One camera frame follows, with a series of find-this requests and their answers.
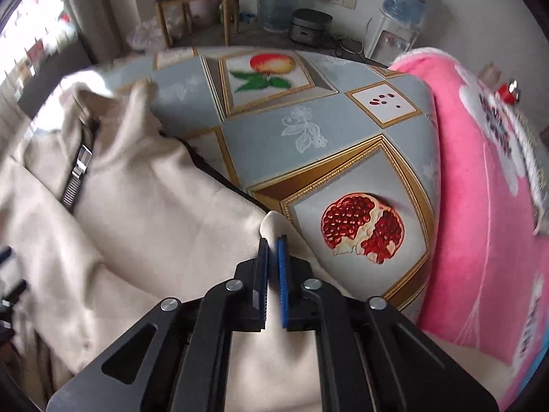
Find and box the white water dispenser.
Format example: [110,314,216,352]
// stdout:
[368,15,420,67]

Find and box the dark grey board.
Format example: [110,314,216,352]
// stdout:
[17,38,96,116]

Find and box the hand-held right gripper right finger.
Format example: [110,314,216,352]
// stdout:
[277,234,500,412]

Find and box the white plastic bag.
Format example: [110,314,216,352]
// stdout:
[128,16,189,52]

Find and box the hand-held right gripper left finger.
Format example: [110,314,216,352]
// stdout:
[46,237,270,412]

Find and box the clear plastic jug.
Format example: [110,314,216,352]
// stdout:
[260,0,301,33]

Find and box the fruit print tablecloth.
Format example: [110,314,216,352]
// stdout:
[98,46,442,322]

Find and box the small red container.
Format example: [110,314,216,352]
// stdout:
[498,79,522,104]

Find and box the grey curtain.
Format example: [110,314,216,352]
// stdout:
[60,0,144,65]

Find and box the grey rice cooker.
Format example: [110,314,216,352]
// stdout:
[288,9,334,46]

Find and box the pink printed blanket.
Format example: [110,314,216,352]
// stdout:
[388,47,549,412]

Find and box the beige coat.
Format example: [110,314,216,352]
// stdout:
[0,78,357,412]

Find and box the black power cable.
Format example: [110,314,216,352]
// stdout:
[332,17,374,64]

